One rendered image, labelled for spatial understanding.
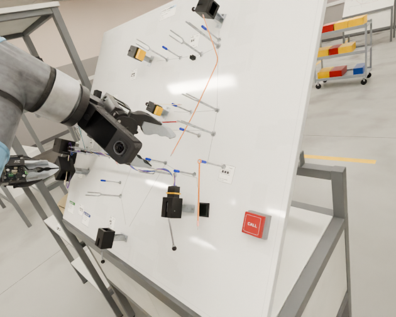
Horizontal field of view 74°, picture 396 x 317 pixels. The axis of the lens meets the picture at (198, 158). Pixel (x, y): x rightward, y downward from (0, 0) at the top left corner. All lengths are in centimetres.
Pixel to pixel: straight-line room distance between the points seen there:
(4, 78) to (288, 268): 87
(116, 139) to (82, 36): 881
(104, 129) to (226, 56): 52
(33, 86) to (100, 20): 926
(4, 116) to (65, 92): 9
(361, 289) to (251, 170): 138
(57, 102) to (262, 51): 55
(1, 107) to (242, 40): 65
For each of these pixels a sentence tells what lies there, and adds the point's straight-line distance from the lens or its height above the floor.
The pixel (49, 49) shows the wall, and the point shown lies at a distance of 874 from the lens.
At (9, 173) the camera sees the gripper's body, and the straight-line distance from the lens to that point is 84.
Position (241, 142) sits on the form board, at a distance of 72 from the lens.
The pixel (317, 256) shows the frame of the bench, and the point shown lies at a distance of 99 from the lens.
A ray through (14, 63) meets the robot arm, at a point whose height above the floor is 156.
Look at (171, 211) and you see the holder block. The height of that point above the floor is 113.
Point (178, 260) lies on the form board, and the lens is 85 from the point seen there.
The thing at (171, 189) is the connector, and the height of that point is 116.
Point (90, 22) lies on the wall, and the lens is 948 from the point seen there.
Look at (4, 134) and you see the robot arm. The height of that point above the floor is 148.
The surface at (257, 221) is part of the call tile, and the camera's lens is 64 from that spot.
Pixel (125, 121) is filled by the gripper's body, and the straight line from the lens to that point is 49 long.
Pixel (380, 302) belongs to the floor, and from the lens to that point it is 191.
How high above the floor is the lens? 153
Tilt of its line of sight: 24 degrees down
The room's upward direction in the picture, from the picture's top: 17 degrees counter-clockwise
